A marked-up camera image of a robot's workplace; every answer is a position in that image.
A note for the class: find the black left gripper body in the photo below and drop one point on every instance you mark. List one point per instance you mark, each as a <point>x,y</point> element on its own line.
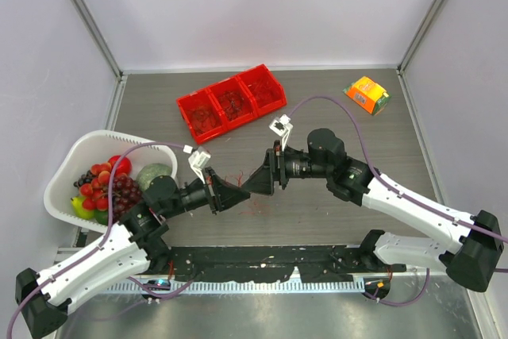
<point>193,196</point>

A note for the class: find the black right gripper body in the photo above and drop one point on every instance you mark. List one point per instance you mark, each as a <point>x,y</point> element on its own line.
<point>299,165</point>

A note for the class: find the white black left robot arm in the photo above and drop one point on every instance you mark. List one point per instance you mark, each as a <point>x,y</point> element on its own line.
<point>131,246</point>

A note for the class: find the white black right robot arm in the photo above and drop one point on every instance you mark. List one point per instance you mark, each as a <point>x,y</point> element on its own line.
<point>467,247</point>

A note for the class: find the dark grape bunch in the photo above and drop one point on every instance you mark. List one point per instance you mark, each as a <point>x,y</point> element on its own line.
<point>124,195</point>

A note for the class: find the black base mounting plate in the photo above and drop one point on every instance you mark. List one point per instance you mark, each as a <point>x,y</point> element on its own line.
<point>269,264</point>

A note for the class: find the orange green carton box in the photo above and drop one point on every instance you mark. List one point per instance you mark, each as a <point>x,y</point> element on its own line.
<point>368,94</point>

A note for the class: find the red apple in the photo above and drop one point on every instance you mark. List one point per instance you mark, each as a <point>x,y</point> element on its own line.
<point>123,166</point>

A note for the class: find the red three-compartment bin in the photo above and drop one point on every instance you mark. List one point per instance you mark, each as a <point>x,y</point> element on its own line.
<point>262,93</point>

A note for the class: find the yellow green pear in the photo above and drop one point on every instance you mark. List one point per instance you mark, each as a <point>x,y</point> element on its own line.
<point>81,208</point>

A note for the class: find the white plastic basket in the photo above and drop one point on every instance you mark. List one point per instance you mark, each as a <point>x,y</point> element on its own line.
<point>97,147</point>

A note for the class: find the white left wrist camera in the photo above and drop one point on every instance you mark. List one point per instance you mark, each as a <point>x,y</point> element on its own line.
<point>198,159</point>

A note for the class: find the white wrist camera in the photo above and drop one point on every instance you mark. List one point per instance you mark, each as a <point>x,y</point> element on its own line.
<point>198,159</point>
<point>282,128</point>

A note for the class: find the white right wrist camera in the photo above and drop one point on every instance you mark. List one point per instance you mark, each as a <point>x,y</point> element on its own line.
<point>282,128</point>

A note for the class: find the white slotted cable duct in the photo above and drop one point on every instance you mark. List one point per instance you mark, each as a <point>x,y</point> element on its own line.
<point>292,286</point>

